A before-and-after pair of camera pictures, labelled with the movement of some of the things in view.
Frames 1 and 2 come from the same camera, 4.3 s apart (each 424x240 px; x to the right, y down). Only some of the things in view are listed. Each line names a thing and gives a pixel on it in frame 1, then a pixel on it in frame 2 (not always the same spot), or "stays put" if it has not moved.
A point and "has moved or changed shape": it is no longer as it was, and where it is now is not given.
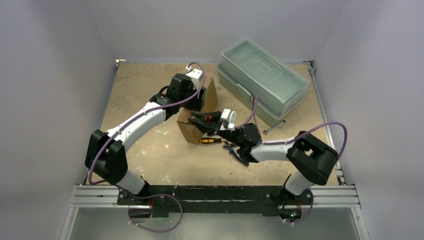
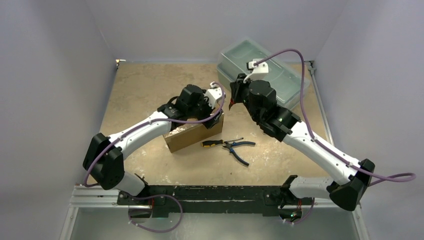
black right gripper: x=213 y=125 to x=238 y=90
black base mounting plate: x=265 y=199 stays put
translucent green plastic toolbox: x=253 y=67 stays put
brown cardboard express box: x=191 y=132 has moved or changed shape
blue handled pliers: x=231 y=146 stays put
